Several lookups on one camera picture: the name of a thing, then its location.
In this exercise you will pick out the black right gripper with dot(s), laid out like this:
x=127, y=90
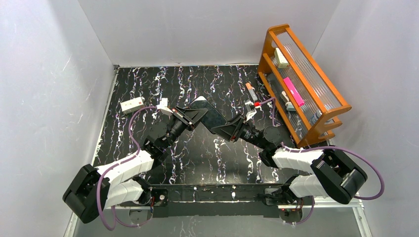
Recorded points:
x=235, y=130

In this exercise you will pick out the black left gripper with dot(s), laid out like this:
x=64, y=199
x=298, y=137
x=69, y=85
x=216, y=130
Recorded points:
x=187, y=117

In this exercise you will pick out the black screen smartphone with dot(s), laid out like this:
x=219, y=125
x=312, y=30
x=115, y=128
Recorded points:
x=212, y=118

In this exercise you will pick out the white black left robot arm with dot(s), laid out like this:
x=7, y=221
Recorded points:
x=95, y=189

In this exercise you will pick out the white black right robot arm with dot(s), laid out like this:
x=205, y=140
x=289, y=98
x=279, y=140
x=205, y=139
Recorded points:
x=329, y=171

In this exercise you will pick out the orange grey marker pen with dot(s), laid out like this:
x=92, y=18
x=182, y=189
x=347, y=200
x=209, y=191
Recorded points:
x=251, y=91

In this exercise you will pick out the white red small box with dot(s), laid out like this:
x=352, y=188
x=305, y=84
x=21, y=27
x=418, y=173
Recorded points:
x=132, y=105

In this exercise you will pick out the white grey small device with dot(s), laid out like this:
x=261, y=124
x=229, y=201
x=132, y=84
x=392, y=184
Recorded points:
x=288, y=104

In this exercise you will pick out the pink flat box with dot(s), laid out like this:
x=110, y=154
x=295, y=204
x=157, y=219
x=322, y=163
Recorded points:
x=290, y=86

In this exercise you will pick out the orange wooden shelf rack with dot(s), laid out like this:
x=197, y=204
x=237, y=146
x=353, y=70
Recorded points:
x=311, y=82

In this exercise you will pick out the cream white box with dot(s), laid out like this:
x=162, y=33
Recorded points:
x=279, y=59

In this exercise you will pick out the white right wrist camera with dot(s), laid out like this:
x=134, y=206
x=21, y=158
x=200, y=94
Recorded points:
x=251, y=108

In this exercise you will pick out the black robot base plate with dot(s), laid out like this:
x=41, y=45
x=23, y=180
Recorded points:
x=220, y=200

